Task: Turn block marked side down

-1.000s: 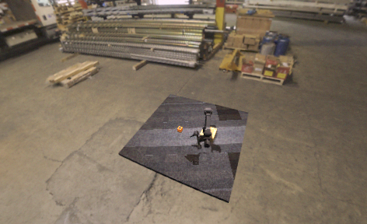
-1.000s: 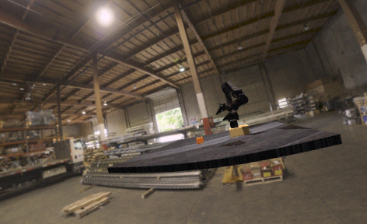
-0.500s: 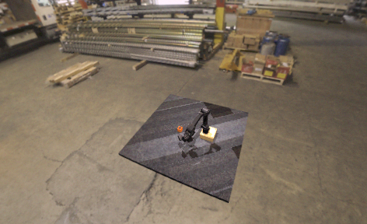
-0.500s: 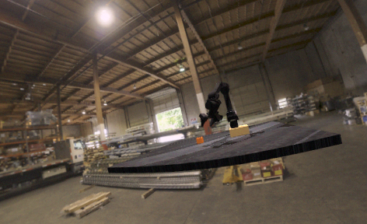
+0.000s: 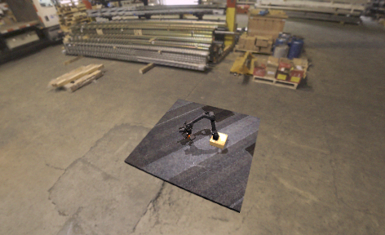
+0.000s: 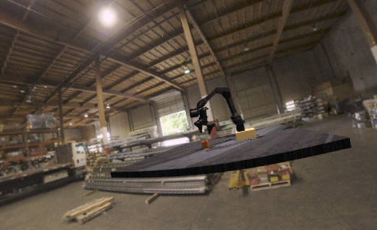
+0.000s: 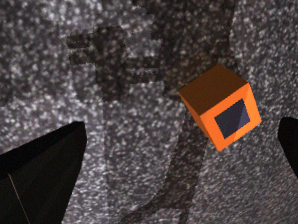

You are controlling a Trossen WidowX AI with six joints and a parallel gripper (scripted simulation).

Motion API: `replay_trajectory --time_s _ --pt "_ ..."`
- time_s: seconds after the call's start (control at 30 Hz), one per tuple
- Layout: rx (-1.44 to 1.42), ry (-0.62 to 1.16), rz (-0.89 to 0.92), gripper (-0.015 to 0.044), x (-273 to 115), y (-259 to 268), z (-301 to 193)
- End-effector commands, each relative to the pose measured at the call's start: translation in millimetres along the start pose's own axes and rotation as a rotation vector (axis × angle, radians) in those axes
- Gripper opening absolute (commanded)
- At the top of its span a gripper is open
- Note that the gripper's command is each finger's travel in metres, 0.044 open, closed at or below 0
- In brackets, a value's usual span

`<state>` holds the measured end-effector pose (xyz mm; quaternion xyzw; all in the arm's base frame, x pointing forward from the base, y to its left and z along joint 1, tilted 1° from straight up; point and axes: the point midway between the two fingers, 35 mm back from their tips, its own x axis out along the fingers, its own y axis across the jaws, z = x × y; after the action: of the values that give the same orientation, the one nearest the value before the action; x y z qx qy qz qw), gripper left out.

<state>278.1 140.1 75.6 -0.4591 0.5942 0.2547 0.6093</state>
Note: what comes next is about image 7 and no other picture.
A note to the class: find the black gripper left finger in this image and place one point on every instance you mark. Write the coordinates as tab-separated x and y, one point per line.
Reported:
37	179

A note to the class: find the orange block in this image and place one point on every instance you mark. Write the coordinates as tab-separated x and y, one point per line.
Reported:
222	105

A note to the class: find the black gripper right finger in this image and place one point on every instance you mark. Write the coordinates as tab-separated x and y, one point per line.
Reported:
288	135

